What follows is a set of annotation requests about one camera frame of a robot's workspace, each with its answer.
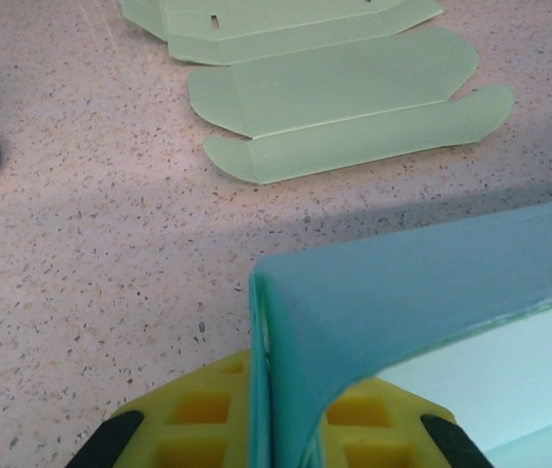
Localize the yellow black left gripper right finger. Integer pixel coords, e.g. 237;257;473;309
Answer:
304;374;494;468

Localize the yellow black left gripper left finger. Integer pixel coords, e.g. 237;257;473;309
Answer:
68;348;257;468

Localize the light blue paper box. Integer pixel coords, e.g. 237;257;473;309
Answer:
248;196;552;468

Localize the light green paper box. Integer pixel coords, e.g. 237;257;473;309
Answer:
118;0;516;186

